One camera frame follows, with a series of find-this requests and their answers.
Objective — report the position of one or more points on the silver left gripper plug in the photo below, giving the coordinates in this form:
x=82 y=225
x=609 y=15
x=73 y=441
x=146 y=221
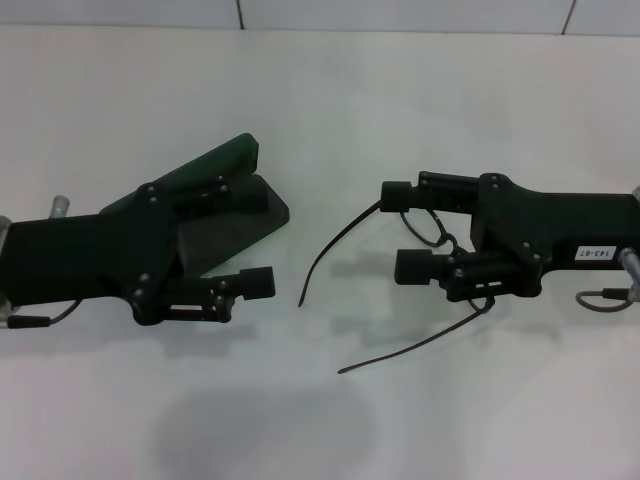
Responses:
x=60 y=206

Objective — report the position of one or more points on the black glasses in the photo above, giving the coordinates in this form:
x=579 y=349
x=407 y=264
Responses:
x=422 y=227

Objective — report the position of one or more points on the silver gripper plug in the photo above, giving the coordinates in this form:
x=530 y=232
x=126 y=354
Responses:
x=632 y=270
x=60 y=206

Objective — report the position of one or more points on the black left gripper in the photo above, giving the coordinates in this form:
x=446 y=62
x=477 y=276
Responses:
x=90 y=255

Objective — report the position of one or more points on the green glasses case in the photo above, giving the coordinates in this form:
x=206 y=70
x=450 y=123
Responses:
x=230 y=150

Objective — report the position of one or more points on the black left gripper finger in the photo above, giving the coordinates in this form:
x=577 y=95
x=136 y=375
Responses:
x=257 y=281
x=247 y=201

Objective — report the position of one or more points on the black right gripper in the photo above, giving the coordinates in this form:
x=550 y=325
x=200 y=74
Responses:
x=540 y=230

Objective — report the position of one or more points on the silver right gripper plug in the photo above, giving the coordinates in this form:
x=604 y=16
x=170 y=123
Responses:
x=632 y=270

